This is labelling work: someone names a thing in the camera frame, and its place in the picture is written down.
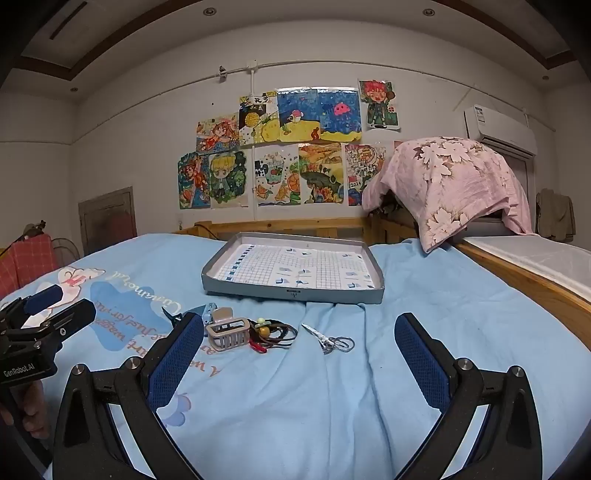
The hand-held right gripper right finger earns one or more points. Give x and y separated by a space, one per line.
421 364

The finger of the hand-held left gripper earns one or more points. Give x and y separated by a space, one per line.
44 295
69 318

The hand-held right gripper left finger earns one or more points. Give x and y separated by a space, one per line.
178 360

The beige claw hair clip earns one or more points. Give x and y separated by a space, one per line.
226 336

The blue claw hair clip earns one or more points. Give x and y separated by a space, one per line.
210 308

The small red hair clip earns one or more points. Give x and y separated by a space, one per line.
258 349

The silver hair clip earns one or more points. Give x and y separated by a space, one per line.
318 337

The grey shallow tray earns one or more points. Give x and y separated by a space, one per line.
277 293

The person's left hand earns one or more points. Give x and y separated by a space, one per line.
33 410

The red plaid cloth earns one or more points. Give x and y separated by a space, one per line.
27 263

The brown door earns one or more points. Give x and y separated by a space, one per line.
106 221

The light blue printed bedsheet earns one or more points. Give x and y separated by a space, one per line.
300 406

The white grid paper liner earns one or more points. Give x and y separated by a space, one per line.
295 265

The white mattress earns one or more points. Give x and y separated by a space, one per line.
531 258

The wooden headboard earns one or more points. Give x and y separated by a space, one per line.
286 226

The pink floral blanket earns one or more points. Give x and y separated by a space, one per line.
452 184

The hanging olive clothes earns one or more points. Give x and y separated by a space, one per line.
556 214

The white air conditioner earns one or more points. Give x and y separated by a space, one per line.
498 127

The ceiling air vent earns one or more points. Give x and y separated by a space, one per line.
68 21

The wooden bed frame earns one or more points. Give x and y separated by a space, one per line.
521 281

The group of wall drawings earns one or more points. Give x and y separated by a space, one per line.
295 110

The white wall conduit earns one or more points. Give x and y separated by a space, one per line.
252 78

